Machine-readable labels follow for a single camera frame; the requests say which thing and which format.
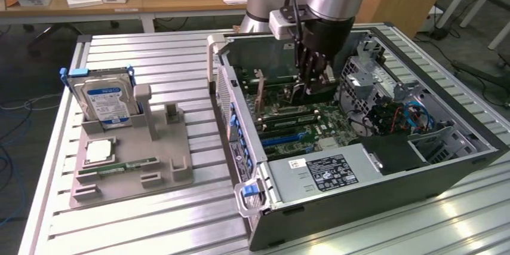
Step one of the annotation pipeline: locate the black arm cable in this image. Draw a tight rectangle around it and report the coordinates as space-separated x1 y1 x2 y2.
290 0 317 70

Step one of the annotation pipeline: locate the hard disk in blue caddy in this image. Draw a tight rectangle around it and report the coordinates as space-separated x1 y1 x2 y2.
59 65 139 132

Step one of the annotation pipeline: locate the blue expansion slot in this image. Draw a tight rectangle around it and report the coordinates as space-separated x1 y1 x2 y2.
261 132 306 146

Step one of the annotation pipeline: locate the black power wire bundle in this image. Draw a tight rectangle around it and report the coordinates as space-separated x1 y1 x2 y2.
366 102 403 136

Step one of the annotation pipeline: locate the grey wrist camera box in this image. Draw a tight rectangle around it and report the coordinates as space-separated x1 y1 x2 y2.
269 10 301 41

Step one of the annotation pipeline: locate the graphics card with metal bracket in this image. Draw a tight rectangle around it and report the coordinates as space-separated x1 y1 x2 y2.
254 68 339 116

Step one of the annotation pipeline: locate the black air shroud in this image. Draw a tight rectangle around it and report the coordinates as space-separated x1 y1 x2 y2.
361 134 433 177

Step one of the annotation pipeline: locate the blue data wire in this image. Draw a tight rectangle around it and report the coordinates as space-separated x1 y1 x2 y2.
401 102 436 133

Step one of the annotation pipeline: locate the silver power supply unit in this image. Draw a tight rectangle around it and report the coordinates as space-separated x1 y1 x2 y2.
266 143 385 205

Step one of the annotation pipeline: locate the black chair base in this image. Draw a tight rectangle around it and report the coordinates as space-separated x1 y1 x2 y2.
23 20 122 56

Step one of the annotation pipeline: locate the CPU socket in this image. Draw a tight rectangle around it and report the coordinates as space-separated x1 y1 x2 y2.
266 99 305 116

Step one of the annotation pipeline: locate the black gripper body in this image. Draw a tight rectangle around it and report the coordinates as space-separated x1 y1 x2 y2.
299 16 357 60

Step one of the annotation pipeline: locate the black floor stand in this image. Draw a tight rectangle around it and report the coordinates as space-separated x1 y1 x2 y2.
452 57 510 87

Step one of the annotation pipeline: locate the white table frame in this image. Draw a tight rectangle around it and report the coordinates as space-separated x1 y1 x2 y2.
436 0 510 50

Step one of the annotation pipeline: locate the black open PC case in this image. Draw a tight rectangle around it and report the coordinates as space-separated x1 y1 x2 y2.
207 26 510 252

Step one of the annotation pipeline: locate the silver CPU chip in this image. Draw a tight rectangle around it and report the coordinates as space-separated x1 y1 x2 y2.
86 140 114 162

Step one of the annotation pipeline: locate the green motherboard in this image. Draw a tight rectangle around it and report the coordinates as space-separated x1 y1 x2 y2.
233 66 362 162

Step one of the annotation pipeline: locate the green RAM stick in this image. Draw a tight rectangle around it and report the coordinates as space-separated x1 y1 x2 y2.
78 159 159 177

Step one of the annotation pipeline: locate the black RAM stick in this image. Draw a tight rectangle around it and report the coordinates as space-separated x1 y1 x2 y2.
258 110 321 131

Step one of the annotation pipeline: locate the grey disk bay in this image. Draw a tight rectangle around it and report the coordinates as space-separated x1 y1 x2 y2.
406 125 480 165

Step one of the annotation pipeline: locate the grey parts rack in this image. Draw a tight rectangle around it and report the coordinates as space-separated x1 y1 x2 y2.
68 84 197 210

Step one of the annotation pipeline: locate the wooden desk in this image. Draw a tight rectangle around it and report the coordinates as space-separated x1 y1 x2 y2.
0 0 359 33

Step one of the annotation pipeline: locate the metal drive cage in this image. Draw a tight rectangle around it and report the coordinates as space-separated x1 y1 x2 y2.
341 54 402 121

